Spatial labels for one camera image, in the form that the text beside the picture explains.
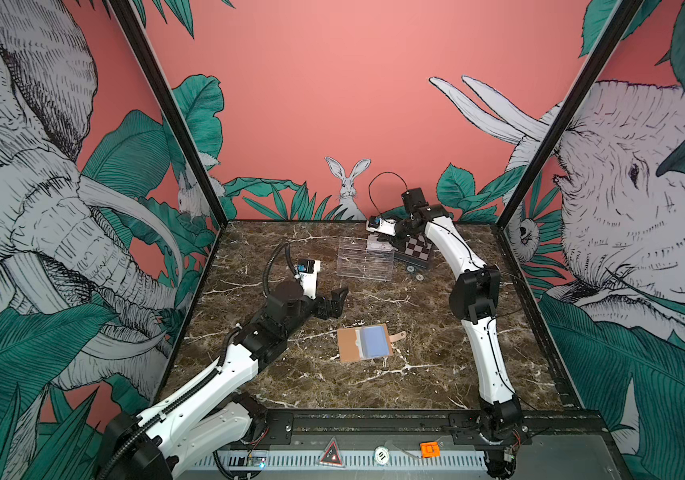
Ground credit card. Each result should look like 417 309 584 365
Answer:
366 235 393 252

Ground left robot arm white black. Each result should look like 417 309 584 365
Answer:
94 281 349 479

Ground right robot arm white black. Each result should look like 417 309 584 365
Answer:
395 188 523 444

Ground folded checkered chess board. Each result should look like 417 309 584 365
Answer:
389 235 433 269

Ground clear acrylic organizer box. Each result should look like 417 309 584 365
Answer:
336 237 394 281

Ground red warning triangle sticker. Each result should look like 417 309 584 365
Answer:
318 437 344 468

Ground white round button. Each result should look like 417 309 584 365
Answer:
373 446 390 466

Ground orange tag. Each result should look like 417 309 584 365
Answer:
419 441 441 459

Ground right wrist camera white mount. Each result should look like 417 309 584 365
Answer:
366 216 397 237

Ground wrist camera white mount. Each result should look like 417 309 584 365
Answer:
366 216 397 237
296 259 322 300

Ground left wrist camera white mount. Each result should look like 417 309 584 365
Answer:
296 259 322 300

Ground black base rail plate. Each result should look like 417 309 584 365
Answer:
232 408 610 449

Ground right black frame post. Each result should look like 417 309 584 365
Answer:
495 0 643 230

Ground black frame post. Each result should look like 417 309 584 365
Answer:
110 0 228 229
495 0 643 230

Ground left black frame post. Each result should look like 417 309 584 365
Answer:
110 0 228 229

